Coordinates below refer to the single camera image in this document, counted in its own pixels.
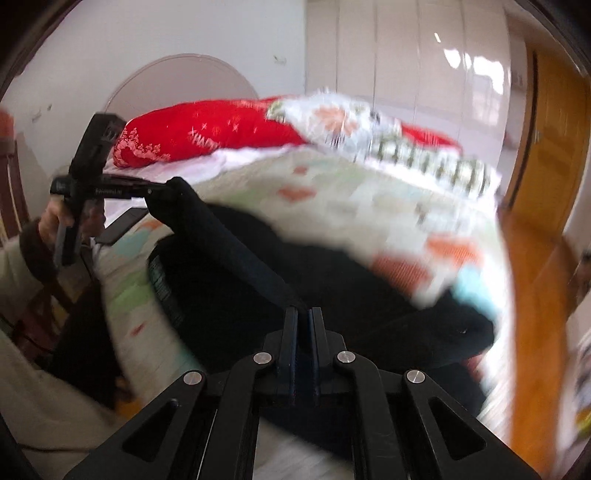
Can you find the black pants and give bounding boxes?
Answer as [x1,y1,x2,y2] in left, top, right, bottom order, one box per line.
[146,178,495,415]

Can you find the person's left hand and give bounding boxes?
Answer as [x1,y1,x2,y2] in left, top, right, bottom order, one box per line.
[38,196,105,250]

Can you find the pink bed sheet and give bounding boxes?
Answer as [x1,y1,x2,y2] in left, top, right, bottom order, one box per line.
[102,144,306,227]

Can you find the wooden chair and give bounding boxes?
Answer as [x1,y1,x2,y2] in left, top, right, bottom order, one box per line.
[0,110,30,246]

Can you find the long red pillow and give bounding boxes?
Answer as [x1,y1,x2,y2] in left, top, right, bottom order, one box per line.
[112,96,463,168]

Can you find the pale round headboard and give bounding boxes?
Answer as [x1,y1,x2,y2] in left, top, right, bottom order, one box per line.
[104,54,259,120]

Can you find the white floral pillow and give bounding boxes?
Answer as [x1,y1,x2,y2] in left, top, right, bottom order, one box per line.
[266,90,402,160]

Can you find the heart pattern quilted bedspread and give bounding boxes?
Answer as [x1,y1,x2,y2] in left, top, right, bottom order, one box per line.
[91,146,518,480]

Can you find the olive cloud pattern bolster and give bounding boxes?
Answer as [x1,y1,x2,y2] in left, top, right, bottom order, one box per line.
[367,136,501,199]

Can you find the wooden door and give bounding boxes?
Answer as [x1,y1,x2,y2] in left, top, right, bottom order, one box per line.
[504,44,590,238]

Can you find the glossy white wardrobe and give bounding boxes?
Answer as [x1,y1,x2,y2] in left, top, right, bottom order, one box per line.
[305,1,511,138]

